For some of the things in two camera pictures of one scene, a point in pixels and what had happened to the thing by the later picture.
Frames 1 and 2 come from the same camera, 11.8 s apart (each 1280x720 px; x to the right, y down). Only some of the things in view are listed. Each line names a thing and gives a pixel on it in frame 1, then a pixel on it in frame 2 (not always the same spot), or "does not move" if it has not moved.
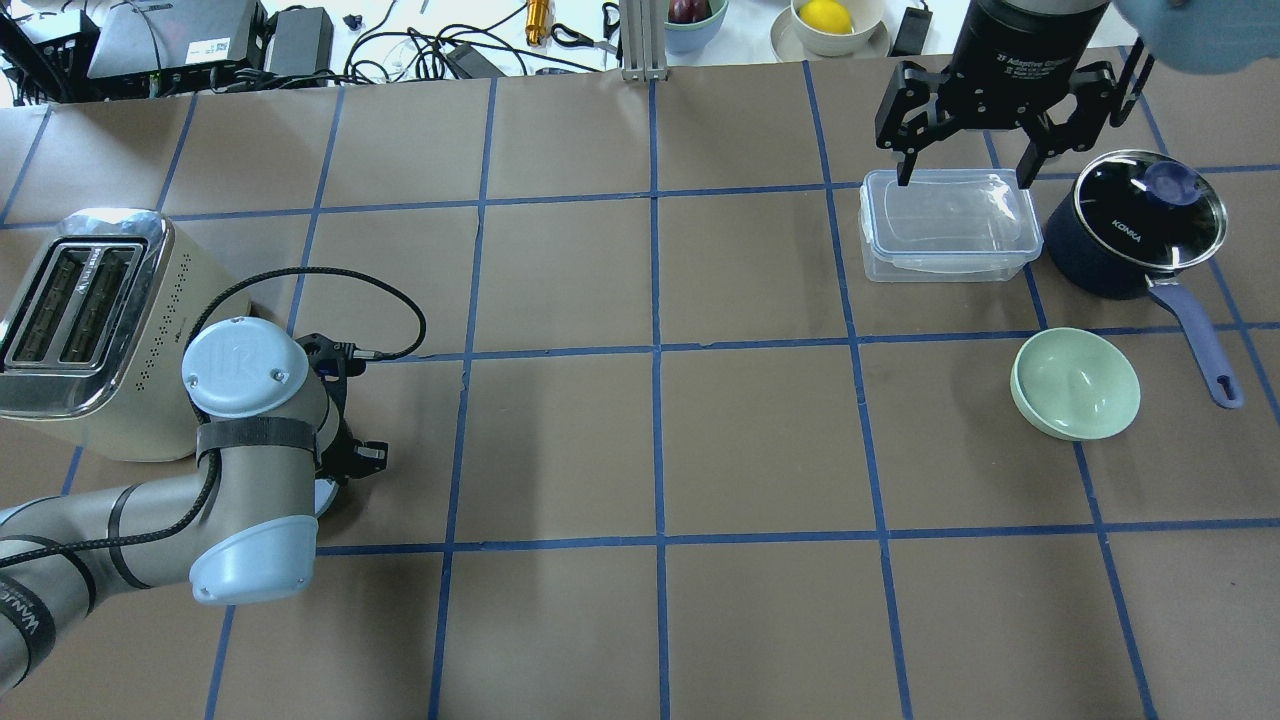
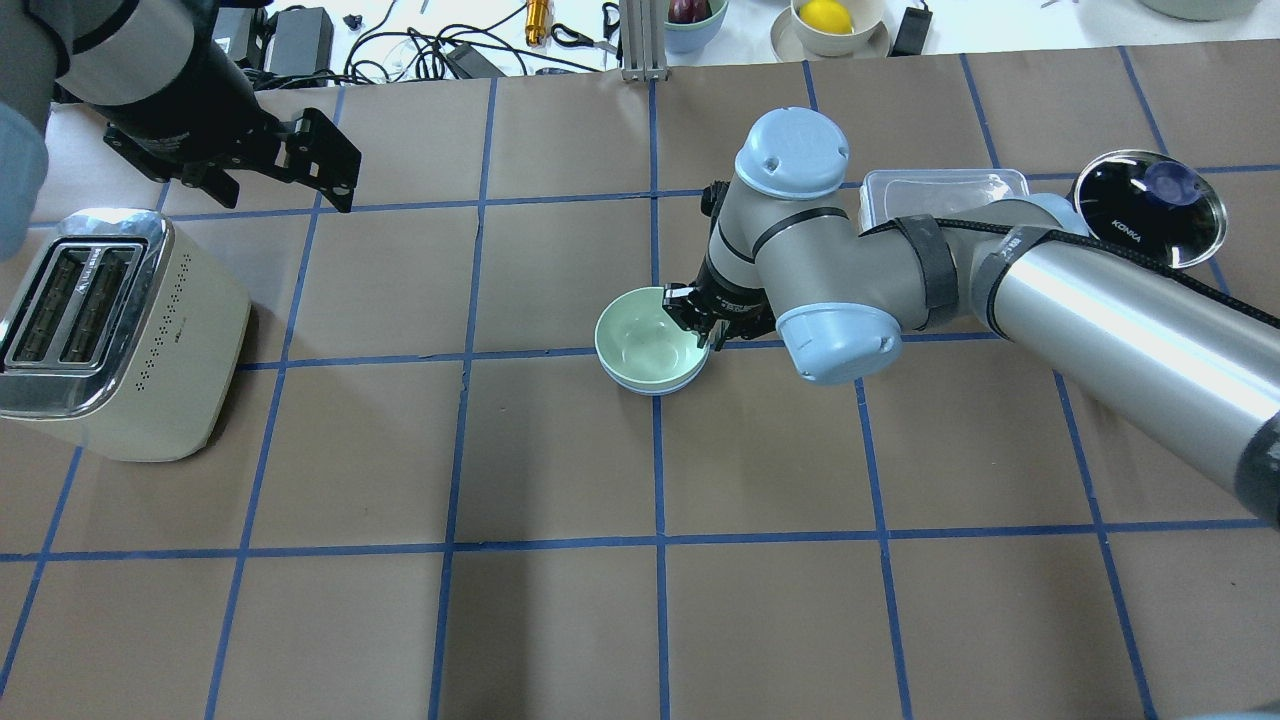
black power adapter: [301, 42] does not move
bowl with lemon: [837, 28] does not move
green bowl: [1074, 384] → [642, 345]
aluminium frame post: [644, 44] does not move
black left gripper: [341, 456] → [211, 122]
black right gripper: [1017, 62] → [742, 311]
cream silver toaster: [95, 341] does not move
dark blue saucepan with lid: [1133, 217] does not move
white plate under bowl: [787, 48] does not move
